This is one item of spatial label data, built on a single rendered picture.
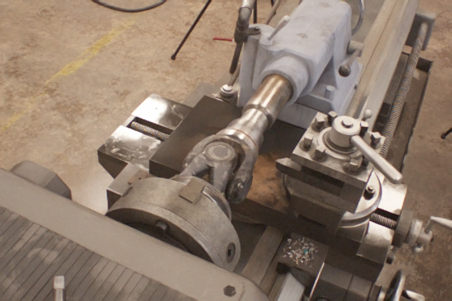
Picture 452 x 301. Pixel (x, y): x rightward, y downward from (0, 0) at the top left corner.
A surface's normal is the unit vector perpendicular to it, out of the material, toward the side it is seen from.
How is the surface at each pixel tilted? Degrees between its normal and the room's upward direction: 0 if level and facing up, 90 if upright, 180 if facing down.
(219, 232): 46
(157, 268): 0
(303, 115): 90
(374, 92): 36
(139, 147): 0
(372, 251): 0
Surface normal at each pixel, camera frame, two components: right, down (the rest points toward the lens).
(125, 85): 0.09, -0.75
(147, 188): -0.29, -0.82
